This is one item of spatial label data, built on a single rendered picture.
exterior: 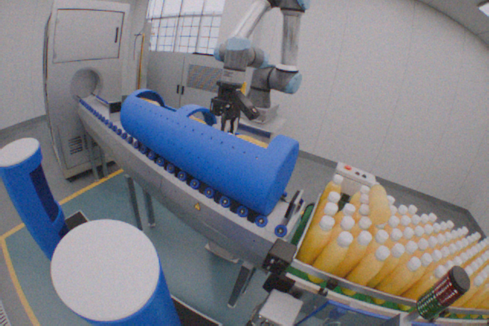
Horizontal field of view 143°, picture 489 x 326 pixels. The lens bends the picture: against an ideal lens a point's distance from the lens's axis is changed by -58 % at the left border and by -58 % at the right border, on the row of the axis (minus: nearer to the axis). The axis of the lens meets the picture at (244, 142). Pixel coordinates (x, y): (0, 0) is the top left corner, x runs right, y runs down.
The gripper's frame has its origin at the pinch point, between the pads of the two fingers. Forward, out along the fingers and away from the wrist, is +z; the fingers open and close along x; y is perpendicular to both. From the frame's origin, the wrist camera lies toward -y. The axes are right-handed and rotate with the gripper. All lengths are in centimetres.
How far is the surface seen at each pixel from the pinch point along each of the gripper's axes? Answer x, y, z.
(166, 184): 9.2, 23.8, 28.9
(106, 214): 18, 115, 117
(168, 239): -10, 52, 117
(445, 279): 33, -64, -8
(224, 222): 9.4, -9.4, 28.4
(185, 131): 8.3, 13.4, -0.5
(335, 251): 16, -47, 10
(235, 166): 10.0, -10.2, 2.3
